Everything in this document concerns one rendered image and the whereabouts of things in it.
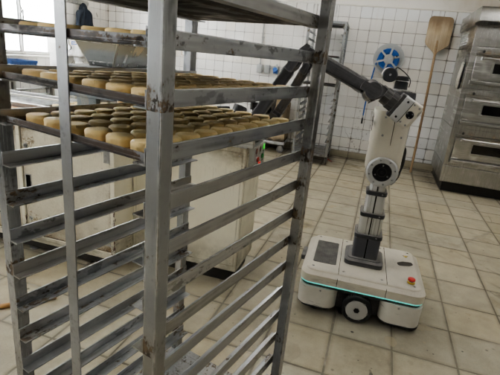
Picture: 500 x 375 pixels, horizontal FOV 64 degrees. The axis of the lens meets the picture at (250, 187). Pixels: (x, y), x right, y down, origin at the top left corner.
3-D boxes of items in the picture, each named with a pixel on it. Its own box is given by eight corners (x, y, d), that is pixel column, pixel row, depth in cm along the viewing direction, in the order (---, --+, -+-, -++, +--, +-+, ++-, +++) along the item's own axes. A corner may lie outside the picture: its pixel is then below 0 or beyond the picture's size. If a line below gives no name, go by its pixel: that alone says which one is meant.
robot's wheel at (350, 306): (364, 287, 216) (364, 293, 211) (376, 312, 218) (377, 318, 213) (336, 297, 222) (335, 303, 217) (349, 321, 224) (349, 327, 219)
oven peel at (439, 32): (398, 170, 560) (430, 15, 522) (398, 170, 564) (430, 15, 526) (421, 174, 552) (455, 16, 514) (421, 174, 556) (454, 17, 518)
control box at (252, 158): (246, 171, 225) (248, 146, 221) (257, 161, 247) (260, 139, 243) (253, 172, 224) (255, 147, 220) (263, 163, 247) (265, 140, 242)
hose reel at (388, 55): (390, 126, 577) (406, 45, 543) (390, 128, 561) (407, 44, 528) (361, 122, 588) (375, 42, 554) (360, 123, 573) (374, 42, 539)
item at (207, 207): (131, 260, 259) (131, 120, 232) (157, 239, 291) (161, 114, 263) (234, 285, 242) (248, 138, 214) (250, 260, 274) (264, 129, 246)
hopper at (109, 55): (72, 63, 220) (71, 36, 216) (129, 64, 272) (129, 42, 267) (118, 68, 213) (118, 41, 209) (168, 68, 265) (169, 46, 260)
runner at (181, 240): (291, 184, 124) (292, 175, 123) (299, 187, 122) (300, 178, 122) (132, 262, 71) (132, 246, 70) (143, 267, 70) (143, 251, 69)
